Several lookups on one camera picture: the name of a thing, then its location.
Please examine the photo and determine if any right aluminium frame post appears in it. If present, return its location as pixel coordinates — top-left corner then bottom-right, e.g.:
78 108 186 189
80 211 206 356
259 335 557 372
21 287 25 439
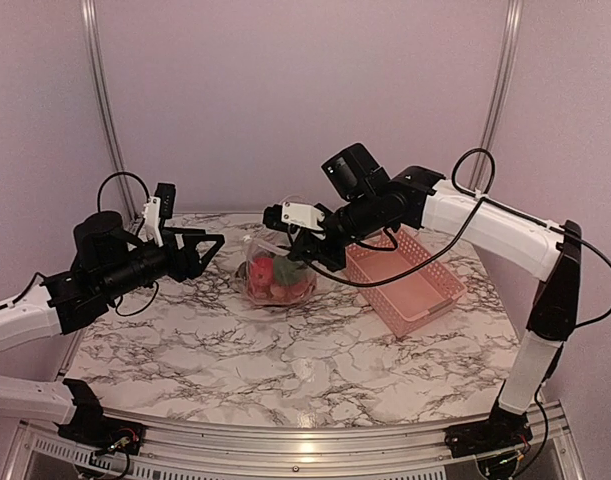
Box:
472 0 525 186

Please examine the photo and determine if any pink red apple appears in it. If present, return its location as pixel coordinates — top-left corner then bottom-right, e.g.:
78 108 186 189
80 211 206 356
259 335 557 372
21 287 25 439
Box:
249 257 274 289

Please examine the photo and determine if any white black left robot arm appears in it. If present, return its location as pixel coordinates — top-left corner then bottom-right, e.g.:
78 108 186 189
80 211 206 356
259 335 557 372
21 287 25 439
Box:
0 211 225 445

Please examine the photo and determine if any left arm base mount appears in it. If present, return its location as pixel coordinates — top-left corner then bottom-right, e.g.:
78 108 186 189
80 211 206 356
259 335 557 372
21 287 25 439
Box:
58 379 145 455

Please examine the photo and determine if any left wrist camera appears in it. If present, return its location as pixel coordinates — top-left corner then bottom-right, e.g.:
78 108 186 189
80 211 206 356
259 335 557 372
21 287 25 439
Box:
135 183 176 247

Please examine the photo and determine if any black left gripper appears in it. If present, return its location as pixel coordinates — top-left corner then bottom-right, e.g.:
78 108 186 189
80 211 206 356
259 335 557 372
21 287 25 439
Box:
99 225 224 300

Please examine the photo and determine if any left aluminium frame post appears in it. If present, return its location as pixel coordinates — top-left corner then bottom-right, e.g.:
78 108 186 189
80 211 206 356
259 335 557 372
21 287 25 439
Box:
79 0 140 221

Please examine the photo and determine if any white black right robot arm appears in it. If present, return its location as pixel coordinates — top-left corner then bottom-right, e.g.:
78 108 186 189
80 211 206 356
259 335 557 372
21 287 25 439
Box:
262 164 582 448

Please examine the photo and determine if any clear zip top bag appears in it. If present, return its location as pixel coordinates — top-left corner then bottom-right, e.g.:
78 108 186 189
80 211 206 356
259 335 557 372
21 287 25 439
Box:
233 224 317 307

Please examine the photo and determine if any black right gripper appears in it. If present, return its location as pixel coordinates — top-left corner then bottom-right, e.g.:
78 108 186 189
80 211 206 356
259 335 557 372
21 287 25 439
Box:
287 191 384 272

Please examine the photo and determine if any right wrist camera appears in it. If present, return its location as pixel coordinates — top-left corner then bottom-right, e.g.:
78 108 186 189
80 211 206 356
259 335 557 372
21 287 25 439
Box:
262 202 325 232

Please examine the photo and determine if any aluminium front rail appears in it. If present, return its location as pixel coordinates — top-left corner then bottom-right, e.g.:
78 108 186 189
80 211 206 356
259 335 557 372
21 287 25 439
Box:
1 402 586 479

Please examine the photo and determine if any green bell pepper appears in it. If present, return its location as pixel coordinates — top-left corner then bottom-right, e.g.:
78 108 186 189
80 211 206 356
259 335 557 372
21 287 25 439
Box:
273 256 307 287

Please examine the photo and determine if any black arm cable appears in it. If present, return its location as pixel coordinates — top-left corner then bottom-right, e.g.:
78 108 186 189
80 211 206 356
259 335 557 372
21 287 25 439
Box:
304 147 611 441
96 171 151 216

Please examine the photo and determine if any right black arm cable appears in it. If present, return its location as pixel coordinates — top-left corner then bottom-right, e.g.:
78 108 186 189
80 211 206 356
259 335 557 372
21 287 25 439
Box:
304 147 611 441

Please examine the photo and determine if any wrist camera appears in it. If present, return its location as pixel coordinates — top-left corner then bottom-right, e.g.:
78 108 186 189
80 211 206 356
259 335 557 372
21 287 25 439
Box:
135 183 176 247
262 202 325 232

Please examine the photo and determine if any aluminium frame post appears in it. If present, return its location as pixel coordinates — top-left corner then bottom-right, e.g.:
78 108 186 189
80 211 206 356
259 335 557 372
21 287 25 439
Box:
79 0 140 221
472 0 525 186

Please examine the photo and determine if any pink perforated plastic basket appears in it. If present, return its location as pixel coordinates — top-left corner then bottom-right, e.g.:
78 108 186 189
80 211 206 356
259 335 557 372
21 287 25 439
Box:
343 229 466 338

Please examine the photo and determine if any red yellow lychee bunch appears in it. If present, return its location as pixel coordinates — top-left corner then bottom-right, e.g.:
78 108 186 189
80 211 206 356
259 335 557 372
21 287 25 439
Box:
247 281 316 306

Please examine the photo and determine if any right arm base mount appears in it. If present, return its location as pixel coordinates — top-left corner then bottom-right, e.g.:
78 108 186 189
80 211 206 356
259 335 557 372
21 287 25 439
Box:
444 403 533 458

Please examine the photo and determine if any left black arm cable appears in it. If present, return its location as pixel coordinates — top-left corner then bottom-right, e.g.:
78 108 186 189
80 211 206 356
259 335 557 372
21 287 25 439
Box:
96 171 151 216

